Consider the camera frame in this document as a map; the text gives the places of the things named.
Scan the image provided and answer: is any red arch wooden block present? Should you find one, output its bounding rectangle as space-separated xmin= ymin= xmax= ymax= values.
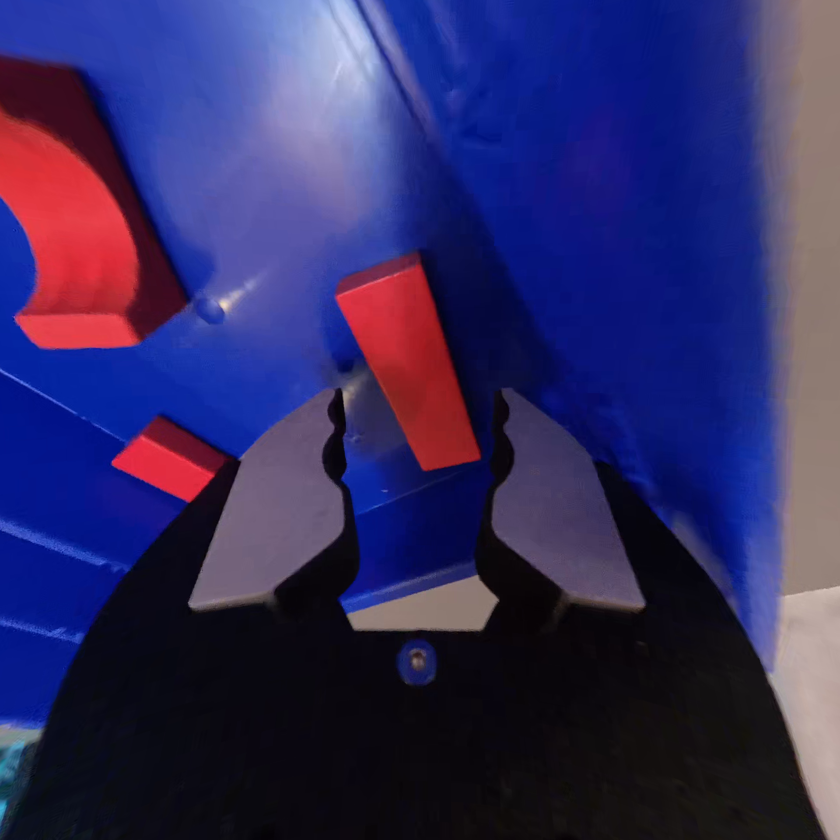
xmin=0 ymin=56 xmax=189 ymax=350

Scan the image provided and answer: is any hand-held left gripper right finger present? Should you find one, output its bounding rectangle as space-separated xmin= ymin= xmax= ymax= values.
xmin=476 ymin=387 xmax=647 ymax=614

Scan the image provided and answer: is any red rectangular wooden block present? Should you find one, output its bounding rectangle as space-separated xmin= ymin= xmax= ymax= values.
xmin=335 ymin=252 xmax=483 ymax=472

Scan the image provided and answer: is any small red wooden block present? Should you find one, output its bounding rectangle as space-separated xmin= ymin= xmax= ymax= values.
xmin=112 ymin=415 xmax=232 ymax=503

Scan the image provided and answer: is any blue plastic bin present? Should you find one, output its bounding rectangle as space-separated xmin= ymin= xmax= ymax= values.
xmin=0 ymin=0 xmax=798 ymax=729

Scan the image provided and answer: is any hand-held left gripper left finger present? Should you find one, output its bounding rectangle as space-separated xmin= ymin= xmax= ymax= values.
xmin=189 ymin=388 xmax=361 ymax=614

